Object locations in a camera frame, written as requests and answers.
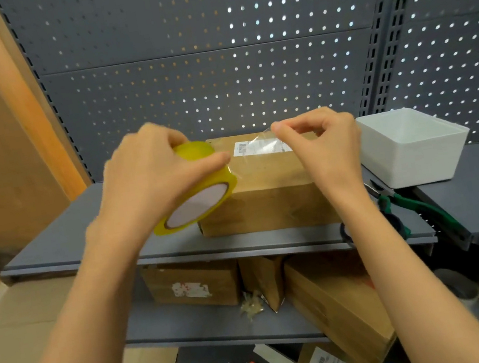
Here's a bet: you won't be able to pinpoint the grey perforated back panel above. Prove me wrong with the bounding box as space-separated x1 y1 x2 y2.
367 0 479 159
0 0 425 195

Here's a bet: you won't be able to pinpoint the cardboard box red lettering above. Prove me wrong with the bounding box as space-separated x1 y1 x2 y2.
281 242 403 363

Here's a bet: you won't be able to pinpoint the brown cardboard box white labels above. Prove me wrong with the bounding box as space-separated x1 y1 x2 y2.
186 120 342 245

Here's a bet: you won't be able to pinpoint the white tape roll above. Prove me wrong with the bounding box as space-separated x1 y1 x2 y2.
432 262 479 313

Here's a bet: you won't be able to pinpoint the person's right forearm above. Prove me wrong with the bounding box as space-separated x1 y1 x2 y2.
332 173 479 363

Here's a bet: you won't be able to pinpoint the green handled needle-nose pliers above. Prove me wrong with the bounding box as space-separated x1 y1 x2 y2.
364 166 463 245

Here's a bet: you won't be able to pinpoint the white plastic bin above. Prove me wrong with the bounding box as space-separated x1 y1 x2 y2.
354 97 478 194

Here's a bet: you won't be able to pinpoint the cardboard box torn white sticker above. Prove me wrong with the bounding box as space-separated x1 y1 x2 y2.
138 251 245 321

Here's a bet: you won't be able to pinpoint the person's left forearm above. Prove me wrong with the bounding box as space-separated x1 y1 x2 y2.
0 217 165 363

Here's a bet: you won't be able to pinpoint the person's right hand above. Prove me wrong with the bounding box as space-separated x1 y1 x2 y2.
268 101 374 219

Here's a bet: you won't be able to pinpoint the person's left hand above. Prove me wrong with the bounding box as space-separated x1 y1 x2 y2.
69 110 244 258

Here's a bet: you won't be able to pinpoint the grey slotted upright post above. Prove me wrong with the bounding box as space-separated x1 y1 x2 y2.
346 0 447 116
0 0 95 196

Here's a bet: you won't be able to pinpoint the black scissors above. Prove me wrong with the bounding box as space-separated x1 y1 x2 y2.
338 212 408 250

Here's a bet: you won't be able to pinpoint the yellow tape roll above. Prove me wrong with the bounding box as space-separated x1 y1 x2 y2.
140 125 300 238

